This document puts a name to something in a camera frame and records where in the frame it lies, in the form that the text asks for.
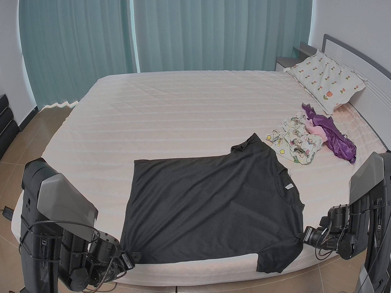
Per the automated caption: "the blue-green curtain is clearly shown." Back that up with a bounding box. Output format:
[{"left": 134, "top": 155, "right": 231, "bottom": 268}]
[
  {"left": 131, "top": 0, "right": 315, "bottom": 73},
  {"left": 19, "top": 0, "right": 141, "bottom": 110}
]

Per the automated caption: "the grey white bedside table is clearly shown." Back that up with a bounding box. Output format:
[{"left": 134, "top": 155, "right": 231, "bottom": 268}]
[{"left": 276, "top": 41, "right": 318, "bottom": 72}]

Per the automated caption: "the pink garment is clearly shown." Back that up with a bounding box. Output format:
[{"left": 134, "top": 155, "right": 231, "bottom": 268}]
[{"left": 306, "top": 121, "right": 327, "bottom": 143}]

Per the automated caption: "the bed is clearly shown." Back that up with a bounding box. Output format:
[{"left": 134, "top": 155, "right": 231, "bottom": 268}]
[{"left": 11, "top": 34, "right": 391, "bottom": 290}]

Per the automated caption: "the white printed pillow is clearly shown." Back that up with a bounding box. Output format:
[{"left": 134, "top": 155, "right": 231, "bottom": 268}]
[{"left": 282, "top": 48, "right": 367, "bottom": 115}]

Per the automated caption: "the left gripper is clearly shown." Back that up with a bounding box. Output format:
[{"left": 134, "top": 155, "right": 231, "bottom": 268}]
[{"left": 120, "top": 251, "right": 143, "bottom": 271}]

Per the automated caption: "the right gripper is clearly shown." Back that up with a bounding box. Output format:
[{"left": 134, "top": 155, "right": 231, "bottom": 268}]
[{"left": 302, "top": 226, "right": 321, "bottom": 247}]

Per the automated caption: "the black T-shirt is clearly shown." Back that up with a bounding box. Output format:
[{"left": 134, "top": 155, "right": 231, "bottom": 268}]
[{"left": 120, "top": 133, "right": 305, "bottom": 273}]

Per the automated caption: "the black chest of drawers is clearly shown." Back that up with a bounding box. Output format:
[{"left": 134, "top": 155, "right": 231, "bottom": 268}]
[{"left": 0, "top": 94, "right": 19, "bottom": 162}]

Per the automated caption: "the purple garment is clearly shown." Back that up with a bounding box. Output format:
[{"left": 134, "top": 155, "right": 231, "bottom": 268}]
[{"left": 301, "top": 103, "right": 357, "bottom": 164}]

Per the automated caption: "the white printed garment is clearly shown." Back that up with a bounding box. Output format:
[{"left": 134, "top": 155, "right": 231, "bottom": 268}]
[{"left": 265, "top": 111, "right": 324, "bottom": 166}]

